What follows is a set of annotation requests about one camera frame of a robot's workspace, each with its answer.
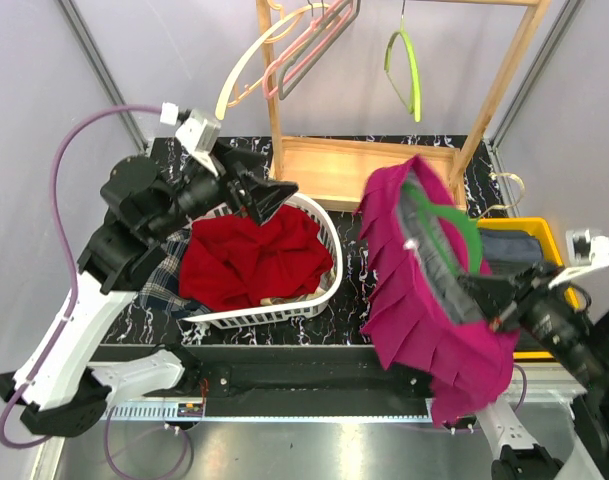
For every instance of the navy plaid skirt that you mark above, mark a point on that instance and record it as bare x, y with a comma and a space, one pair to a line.
161, 290

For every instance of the pink plastic hanger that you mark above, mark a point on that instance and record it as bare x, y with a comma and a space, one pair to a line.
304, 50

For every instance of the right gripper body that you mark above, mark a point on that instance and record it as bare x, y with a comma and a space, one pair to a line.
556, 318

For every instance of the white plastic laundry basket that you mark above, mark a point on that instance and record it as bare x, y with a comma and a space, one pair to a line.
271, 314

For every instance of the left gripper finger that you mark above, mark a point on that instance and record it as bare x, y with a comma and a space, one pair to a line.
228, 156
257, 198

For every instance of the folded dark clothes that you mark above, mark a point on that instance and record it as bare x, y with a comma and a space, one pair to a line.
509, 252

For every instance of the pastel floral skirt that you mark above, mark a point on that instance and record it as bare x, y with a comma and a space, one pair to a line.
326, 280

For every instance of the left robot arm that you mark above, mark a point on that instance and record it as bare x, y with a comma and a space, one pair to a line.
59, 392

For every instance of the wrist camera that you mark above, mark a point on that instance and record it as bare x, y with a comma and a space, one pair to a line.
197, 134
588, 251

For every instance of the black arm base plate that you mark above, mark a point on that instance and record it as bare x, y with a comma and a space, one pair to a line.
310, 384

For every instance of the cream plastic hanger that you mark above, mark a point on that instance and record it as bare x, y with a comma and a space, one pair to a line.
277, 24

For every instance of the yellow plastic bin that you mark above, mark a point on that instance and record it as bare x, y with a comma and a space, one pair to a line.
527, 349

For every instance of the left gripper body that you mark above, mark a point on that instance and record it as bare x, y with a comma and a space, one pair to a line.
200, 192

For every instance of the wooden clothes rack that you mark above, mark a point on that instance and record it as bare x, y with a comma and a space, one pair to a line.
333, 172

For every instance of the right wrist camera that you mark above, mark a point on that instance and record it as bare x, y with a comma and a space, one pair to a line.
588, 251

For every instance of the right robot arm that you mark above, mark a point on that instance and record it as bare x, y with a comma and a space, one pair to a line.
582, 384

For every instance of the red dress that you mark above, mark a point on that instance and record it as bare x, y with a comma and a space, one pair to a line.
231, 263

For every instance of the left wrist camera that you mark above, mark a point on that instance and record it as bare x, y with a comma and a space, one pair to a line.
197, 134

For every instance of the magenta dress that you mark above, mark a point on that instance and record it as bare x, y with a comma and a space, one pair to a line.
419, 243

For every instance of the yellow-green hanger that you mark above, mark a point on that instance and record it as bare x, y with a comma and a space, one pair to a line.
411, 98

